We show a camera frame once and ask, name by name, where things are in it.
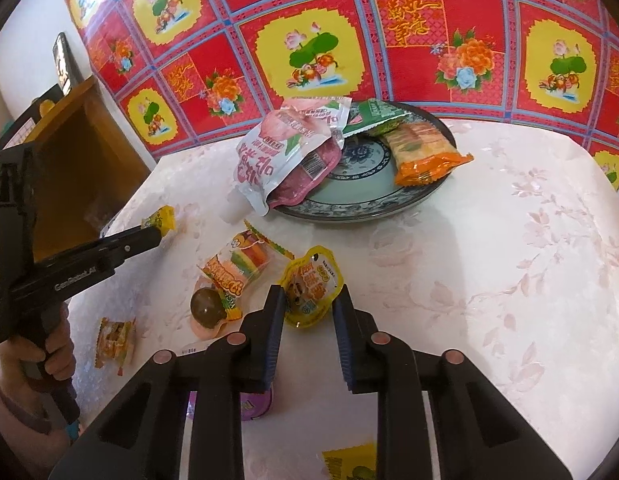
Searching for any white pink drink pouch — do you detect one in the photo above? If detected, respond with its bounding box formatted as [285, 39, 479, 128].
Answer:
[220, 97, 353, 223]

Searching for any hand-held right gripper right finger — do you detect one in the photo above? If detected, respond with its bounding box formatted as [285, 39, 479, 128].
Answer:
[331, 284, 573, 480]

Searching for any brown ball jelly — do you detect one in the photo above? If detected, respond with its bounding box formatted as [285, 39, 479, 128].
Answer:
[190, 287, 230, 343]

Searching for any green yellow candy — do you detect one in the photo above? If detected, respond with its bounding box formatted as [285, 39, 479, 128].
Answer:
[141, 205, 177, 236]

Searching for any green snack packet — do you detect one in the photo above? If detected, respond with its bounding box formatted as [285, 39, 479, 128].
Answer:
[342, 99, 407, 137]

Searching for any small orange gummy packet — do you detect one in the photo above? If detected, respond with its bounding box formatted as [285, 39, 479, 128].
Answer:
[94, 317, 136, 376]

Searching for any person's left forearm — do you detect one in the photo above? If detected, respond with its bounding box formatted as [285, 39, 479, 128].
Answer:
[0, 367, 78, 480]

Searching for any pink snack packet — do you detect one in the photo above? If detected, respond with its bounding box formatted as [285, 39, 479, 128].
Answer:
[267, 140, 345, 211]

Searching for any red floral printed cloth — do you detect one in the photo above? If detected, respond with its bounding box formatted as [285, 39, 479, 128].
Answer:
[57, 0, 619, 196]

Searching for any white floral tablecloth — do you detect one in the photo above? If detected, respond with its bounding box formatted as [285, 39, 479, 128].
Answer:
[64, 120, 619, 480]

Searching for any clear burger gummy packet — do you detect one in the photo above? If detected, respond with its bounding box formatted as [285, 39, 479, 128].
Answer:
[198, 220, 295, 321]

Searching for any blue patterned ceramic plate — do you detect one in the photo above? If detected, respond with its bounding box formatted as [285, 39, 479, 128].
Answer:
[267, 101, 456, 224]

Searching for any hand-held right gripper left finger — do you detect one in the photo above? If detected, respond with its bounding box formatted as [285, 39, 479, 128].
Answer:
[47, 284, 288, 480]

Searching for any person's left hand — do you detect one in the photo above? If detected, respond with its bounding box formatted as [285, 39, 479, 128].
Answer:
[0, 304, 76, 385]

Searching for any black box with yellow circle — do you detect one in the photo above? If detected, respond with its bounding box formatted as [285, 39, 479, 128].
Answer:
[0, 82, 65, 133]

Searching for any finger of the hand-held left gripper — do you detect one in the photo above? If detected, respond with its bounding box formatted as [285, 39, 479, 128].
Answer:
[102, 225, 164, 267]

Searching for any wooden cabinet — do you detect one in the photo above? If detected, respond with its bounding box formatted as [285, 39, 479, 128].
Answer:
[0, 75, 153, 266]

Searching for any yellow jelly cup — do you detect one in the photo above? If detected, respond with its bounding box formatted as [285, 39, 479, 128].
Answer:
[280, 246, 344, 331]

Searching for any purple candy tin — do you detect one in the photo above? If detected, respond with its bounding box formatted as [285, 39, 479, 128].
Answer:
[187, 385, 275, 423]

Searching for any orange cracker packet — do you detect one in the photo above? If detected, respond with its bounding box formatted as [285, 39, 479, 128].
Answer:
[379, 122, 475, 188]

